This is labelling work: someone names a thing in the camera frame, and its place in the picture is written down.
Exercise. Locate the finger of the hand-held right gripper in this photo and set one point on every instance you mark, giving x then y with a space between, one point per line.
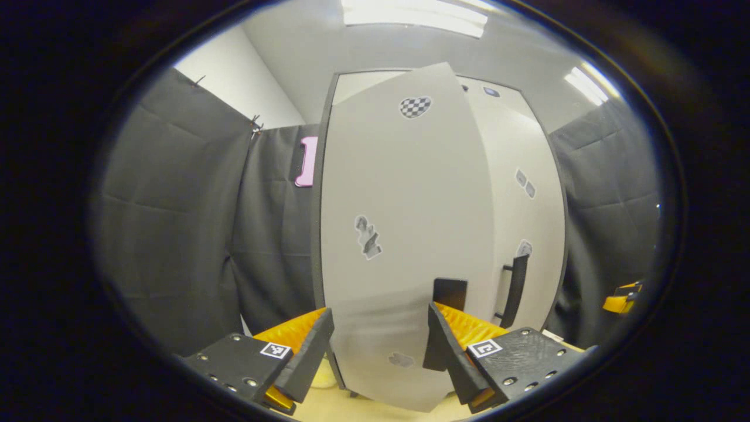
618 303

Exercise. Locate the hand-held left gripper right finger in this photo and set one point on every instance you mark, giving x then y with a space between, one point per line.
454 357

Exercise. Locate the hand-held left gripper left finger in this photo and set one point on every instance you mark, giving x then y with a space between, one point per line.
310 357

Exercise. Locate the white cabinet door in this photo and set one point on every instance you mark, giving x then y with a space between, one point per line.
527 217
410 205

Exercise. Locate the white cabinet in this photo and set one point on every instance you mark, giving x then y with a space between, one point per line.
316 234

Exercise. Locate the black backdrop cloth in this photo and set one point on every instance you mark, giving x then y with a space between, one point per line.
176 223

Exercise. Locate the small ceiling light panel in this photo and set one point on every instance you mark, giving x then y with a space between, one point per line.
592 85

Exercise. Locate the large ceiling light panel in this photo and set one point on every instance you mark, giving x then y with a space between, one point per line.
416 17

